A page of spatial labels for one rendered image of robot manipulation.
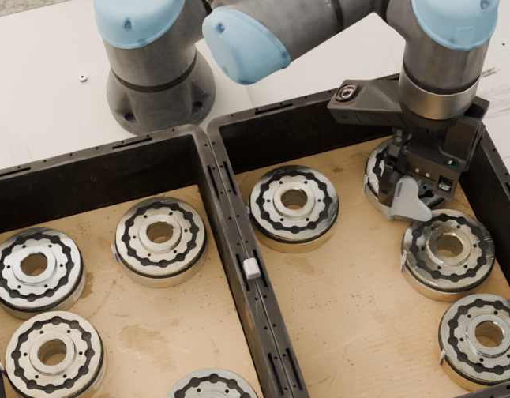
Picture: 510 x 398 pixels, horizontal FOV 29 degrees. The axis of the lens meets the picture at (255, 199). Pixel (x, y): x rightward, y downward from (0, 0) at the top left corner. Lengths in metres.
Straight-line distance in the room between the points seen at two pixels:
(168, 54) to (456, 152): 0.41
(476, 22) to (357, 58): 0.62
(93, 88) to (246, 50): 0.58
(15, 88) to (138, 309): 0.49
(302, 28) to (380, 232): 0.34
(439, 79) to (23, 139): 0.69
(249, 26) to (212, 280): 0.35
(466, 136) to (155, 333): 0.39
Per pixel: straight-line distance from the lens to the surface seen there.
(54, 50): 1.52
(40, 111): 1.45
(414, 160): 1.03
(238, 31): 0.87
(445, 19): 0.87
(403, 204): 1.11
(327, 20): 0.91
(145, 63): 1.25
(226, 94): 1.39
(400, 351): 1.09
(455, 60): 0.90
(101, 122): 1.39
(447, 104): 0.95
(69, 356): 1.06
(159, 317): 1.10
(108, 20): 1.21
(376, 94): 1.04
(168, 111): 1.32
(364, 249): 1.14
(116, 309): 1.12
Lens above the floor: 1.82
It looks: 57 degrees down
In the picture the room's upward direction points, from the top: 2 degrees counter-clockwise
